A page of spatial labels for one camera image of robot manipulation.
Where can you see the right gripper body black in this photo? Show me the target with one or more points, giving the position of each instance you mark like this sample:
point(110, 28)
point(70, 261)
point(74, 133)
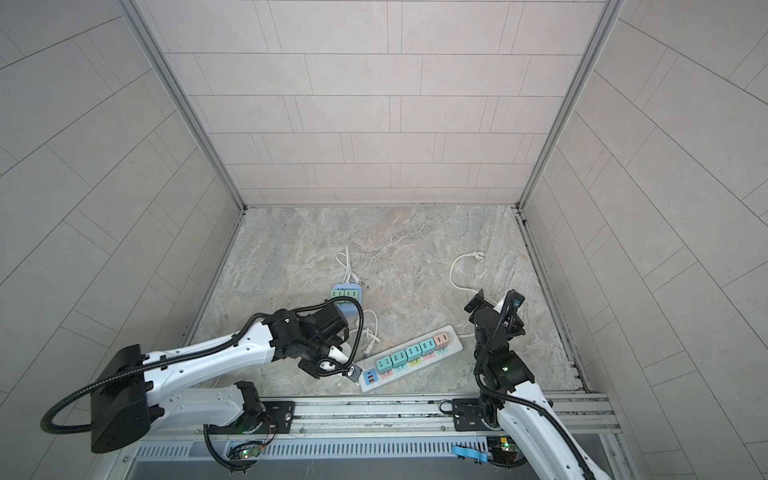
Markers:
point(482, 308)

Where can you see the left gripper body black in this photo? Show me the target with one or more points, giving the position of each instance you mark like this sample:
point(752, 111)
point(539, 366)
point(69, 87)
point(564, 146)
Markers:
point(316, 348)

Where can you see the pink plug adapter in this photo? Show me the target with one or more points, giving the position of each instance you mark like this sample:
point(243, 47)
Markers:
point(441, 340)

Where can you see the white long power strip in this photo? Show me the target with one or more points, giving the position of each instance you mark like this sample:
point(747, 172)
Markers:
point(371, 379)

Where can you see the teal blue plug adapter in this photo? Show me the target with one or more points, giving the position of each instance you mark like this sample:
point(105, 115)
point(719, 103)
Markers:
point(384, 365)

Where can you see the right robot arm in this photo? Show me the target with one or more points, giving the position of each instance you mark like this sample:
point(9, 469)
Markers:
point(512, 402)

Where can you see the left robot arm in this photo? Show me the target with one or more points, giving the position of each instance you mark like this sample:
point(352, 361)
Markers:
point(140, 392)

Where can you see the white square power socket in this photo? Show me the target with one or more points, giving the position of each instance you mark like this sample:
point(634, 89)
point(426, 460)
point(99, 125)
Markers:
point(335, 358)

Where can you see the blue square power socket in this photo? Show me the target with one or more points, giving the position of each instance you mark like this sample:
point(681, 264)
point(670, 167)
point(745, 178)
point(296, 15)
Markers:
point(346, 307)

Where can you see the right circuit board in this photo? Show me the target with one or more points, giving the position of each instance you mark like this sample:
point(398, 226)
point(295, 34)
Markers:
point(502, 451)

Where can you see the circuit board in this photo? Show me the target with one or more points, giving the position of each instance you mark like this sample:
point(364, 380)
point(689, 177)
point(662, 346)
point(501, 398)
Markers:
point(502, 451)
point(245, 452)

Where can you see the blue tape piece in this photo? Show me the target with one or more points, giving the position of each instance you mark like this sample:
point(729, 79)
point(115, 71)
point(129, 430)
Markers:
point(475, 455)

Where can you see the left circuit board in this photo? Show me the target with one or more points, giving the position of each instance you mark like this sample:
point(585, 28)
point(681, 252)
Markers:
point(245, 452)

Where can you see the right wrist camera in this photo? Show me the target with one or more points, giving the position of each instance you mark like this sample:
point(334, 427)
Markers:
point(510, 304)

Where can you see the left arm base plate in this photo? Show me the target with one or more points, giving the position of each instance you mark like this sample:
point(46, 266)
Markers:
point(273, 417)

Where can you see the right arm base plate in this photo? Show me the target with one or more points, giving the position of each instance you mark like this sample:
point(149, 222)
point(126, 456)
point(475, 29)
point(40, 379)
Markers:
point(474, 414)

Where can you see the aluminium rail frame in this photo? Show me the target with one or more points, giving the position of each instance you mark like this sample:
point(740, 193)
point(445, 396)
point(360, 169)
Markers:
point(372, 414)

